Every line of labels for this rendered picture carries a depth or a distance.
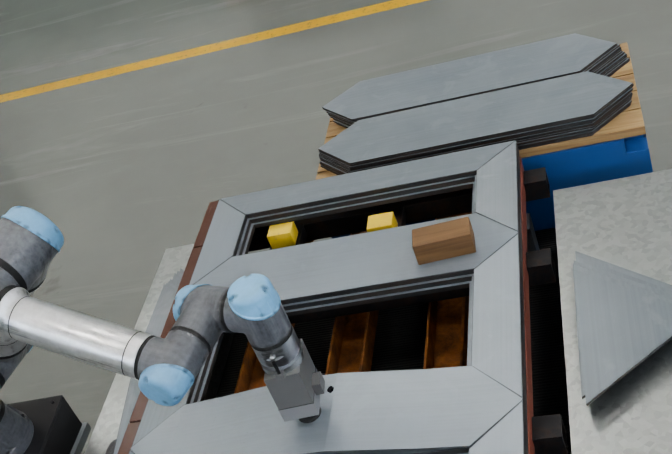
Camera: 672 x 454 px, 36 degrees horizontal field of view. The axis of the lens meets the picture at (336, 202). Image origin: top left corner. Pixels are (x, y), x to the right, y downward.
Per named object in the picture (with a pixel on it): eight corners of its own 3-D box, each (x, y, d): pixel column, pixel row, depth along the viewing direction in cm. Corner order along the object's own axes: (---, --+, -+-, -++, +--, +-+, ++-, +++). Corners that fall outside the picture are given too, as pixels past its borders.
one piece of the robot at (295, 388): (308, 356, 166) (339, 423, 175) (311, 318, 173) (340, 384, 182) (251, 368, 168) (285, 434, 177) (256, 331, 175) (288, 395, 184)
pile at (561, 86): (626, 42, 263) (622, 21, 260) (643, 126, 232) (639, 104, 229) (333, 106, 286) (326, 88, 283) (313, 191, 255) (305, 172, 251)
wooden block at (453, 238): (474, 234, 211) (468, 215, 208) (476, 252, 206) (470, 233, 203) (417, 247, 213) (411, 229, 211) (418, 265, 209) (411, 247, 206)
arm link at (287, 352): (294, 315, 172) (291, 349, 166) (303, 334, 175) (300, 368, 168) (252, 324, 174) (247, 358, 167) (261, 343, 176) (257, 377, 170)
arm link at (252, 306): (235, 268, 169) (279, 270, 165) (259, 316, 175) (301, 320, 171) (212, 301, 164) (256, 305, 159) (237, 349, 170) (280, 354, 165)
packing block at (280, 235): (298, 232, 245) (293, 219, 243) (295, 245, 241) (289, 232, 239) (275, 236, 247) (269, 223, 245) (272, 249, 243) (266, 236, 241)
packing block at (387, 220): (398, 224, 235) (393, 210, 233) (396, 237, 231) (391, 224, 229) (373, 228, 237) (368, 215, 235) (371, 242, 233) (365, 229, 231)
